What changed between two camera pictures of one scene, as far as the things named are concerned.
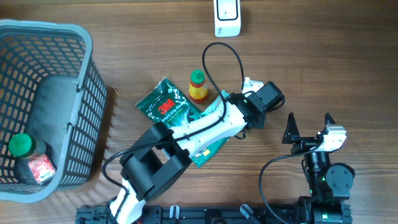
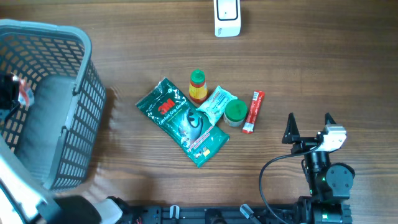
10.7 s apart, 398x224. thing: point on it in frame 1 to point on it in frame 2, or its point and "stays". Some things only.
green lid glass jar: x=23 y=145 to x=235 y=111
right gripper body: x=305 y=144 stays
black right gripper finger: x=291 y=133 stays
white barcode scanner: x=227 y=18 stays
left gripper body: x=262 y=126 to x=9 y=91
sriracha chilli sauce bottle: x=198 y=90 stays
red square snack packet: x=41 y=168 to x=26 y=94
